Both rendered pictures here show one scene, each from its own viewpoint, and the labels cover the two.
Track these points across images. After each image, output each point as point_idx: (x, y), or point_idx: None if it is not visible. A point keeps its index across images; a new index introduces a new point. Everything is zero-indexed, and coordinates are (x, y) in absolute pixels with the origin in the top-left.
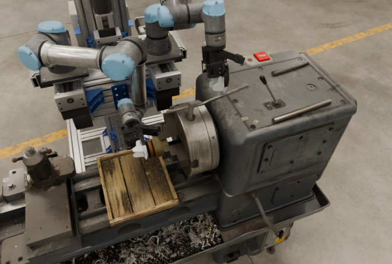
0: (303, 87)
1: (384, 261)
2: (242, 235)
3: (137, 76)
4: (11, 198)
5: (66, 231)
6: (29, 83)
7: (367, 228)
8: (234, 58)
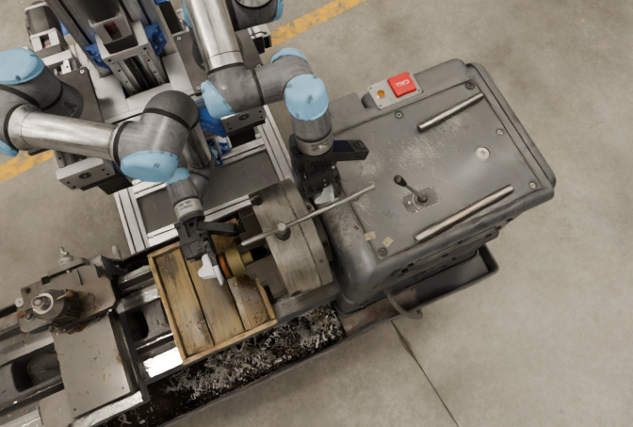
0: (470, 155)
1: (566, 302)
2: (371, 328)
3: (188, 140)
4: (35, 331)
5: (123, 393)
6: (14, 33)
7: (550, 255)
8: (348, 158)
